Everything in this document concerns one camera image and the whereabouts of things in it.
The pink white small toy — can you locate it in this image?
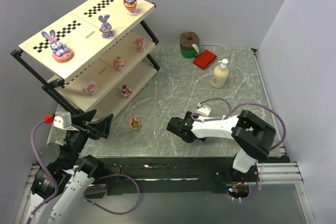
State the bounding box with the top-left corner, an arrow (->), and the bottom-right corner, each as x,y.
82,81 -> 98,95

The pink clover donut toy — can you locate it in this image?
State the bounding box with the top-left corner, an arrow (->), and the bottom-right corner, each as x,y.
129,116 -> 141,130

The strawberry cake toy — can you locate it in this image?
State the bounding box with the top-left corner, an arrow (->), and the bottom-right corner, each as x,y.
121,84 -> 132,99

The pink roll cake toy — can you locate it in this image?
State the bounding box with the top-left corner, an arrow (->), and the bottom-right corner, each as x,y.
113,57 -> 124,71

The purple sitting bunny toy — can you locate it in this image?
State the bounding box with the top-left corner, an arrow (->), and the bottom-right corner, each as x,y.
98,14 -> 114,38

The pink piglet toy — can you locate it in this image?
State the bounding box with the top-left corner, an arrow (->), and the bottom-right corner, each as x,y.
136,38 -> 146,52

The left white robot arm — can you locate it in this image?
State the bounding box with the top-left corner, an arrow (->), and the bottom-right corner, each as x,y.
25,109 -> 114,223

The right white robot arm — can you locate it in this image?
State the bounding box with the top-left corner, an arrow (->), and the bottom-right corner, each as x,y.
166,106 -> 276,174

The beige three-tier shelf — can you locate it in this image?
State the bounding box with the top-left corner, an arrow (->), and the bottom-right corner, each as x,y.
12,0 -> 160,119

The beige soap pump bottle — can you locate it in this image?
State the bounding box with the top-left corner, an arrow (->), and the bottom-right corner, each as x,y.
211,59 -> 229,88

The red box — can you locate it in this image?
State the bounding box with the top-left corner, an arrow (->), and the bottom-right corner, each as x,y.
193,49 -> 217,70

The brown green plush toy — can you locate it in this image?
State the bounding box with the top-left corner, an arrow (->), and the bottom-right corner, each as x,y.
180,31 -> 200,59

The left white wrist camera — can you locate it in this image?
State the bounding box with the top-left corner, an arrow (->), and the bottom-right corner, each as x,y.
53,111 -> 72,130

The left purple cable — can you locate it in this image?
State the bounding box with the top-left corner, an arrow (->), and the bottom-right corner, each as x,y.
25,119 -> 60,222

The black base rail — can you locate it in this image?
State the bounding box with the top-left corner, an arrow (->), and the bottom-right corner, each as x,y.
72,155 -> 266,196

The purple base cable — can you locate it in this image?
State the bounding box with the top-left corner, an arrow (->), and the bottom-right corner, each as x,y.
83,174 -> 141,215

